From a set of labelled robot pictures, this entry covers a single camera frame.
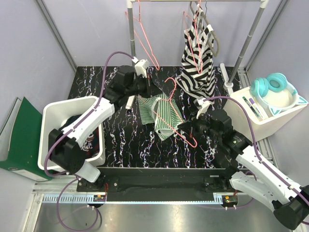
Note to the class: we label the teal cat ear headphones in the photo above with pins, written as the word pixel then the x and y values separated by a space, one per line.
pixel 275 94

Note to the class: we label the white storage box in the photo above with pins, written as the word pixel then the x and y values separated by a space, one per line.
pixel 261 128

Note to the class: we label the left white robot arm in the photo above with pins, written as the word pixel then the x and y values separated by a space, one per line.
pixel 65 146

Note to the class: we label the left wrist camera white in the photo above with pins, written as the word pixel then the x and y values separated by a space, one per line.
pixel 140 66

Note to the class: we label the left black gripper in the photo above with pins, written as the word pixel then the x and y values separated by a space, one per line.
pixel 151 89

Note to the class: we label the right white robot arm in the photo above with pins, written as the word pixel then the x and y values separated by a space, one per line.
pixel 288 200

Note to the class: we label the white laundry bin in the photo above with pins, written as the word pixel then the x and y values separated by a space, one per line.
pixel 56 114

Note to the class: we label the green binder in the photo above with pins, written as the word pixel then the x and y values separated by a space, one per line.
pixel 20 139

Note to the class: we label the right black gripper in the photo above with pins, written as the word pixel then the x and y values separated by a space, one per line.
pixel 191 124

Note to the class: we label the navy blue shirt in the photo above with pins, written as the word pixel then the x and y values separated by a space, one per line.
pixel 91 144

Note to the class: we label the purple marker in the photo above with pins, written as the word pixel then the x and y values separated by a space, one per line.
pixel 256 108

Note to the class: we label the black white striped garment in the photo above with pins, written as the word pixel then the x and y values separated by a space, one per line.
pixel 197 78

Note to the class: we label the grey padded hanger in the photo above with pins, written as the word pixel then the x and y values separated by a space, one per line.
pixel 212 40

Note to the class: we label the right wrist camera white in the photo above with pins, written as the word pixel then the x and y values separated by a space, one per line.
pixel 202 104

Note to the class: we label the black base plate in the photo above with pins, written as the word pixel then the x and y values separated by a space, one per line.
pixel 159 185

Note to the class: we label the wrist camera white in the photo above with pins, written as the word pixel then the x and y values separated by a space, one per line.
pixel 140 66
pixel 202 104

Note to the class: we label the green white striped tank top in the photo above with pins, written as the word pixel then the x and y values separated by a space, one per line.
pixel 161 113

